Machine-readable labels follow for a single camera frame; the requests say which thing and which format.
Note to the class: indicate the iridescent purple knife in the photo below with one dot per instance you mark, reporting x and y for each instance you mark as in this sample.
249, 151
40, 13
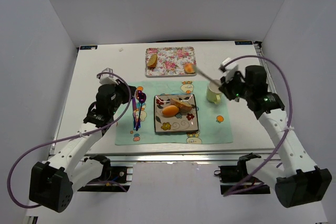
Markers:
134, 105

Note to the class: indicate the square floral ceramic plate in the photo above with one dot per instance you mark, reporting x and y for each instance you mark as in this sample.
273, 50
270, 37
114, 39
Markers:
181, 122

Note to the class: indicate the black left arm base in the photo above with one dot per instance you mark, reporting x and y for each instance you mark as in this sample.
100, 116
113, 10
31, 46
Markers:
114, 178

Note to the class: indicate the floral serving tray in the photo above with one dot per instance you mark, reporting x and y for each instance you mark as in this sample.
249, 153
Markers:
171, 61

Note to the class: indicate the metal tongs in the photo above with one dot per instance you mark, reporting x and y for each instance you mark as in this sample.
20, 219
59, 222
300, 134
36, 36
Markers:
200, 72

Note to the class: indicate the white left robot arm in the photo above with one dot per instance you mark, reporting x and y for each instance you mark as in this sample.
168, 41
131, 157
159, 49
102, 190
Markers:
53, 182

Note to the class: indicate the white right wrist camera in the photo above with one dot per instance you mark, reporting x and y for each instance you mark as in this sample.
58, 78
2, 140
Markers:
228, 69

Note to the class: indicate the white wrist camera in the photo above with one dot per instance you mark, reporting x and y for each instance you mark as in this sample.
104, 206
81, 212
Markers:
106, 77
228, 69

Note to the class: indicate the sliced bread piece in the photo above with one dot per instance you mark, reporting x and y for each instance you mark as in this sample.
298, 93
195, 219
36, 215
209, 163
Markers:
183, 106

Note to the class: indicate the mint green cartoon placemat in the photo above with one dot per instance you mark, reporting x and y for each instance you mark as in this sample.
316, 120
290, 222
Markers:
213, 119

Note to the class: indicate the iridescent purple spoon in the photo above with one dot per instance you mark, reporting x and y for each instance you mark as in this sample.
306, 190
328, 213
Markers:
142, 99

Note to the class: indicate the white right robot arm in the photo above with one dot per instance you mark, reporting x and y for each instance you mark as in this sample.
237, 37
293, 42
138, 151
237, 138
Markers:
300, 181

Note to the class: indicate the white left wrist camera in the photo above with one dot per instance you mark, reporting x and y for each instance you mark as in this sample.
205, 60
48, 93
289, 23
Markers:
106, 77

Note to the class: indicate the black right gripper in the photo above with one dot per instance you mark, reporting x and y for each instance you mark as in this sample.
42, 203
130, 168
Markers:
226, 85

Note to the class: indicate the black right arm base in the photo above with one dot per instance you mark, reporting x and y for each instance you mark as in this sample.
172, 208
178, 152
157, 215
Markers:
229, 175

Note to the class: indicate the round bread bun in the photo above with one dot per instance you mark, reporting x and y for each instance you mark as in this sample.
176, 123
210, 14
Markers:
190, 68

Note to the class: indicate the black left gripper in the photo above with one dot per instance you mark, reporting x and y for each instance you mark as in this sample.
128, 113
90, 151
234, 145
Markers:
128, 91

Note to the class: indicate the orange glossy bread roll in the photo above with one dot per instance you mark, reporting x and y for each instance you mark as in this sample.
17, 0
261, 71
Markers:
170, 111

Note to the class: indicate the small bread slice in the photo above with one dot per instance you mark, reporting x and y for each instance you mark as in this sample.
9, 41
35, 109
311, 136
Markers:
152, 62

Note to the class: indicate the pale yellow mug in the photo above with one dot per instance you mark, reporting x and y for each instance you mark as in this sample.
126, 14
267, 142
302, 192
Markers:
213, 94

